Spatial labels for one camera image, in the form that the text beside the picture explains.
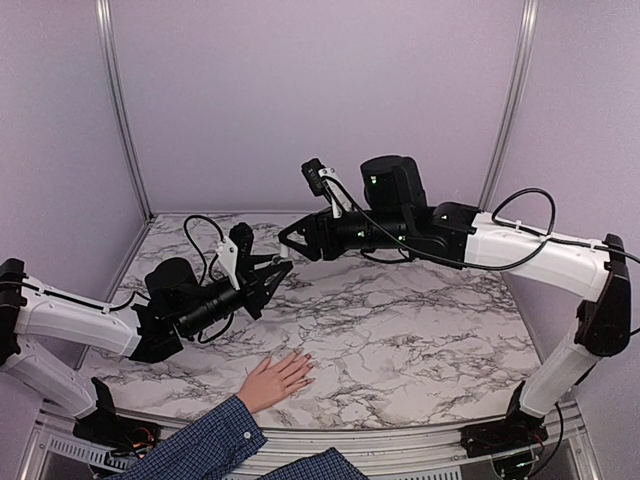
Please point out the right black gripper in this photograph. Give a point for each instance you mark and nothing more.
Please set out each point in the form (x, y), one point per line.
(314, 225)

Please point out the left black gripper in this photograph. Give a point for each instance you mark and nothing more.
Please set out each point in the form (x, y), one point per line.
(253, 282)

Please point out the blue checkered sleeve forearm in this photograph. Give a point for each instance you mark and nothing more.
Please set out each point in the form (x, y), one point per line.
(209, 448)

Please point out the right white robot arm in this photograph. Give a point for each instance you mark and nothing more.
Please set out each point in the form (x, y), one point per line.
(463, 236)

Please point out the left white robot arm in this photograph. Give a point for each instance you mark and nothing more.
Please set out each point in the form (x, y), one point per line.
(176, 309)

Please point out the person's bare hand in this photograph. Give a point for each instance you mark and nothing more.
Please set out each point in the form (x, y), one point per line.
(270, 383)

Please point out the blue checkered shirt body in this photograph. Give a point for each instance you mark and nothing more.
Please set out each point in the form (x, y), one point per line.
(329, 464)

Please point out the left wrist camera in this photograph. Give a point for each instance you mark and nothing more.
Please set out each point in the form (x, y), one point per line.
(234, 251)

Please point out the front aluminium rail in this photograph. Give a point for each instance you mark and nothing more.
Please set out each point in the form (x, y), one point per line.
(431, 452)

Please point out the right aluminium frame post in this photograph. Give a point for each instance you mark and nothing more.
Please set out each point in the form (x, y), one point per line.
(514, 95)

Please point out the aluminium frame post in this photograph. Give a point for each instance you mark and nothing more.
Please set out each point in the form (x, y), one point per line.
(109, 51)
(514, 95)

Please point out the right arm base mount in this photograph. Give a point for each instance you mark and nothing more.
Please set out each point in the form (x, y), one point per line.
(516, 430)

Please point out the left aluminium frame post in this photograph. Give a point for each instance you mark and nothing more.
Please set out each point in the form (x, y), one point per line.
(109, 51)

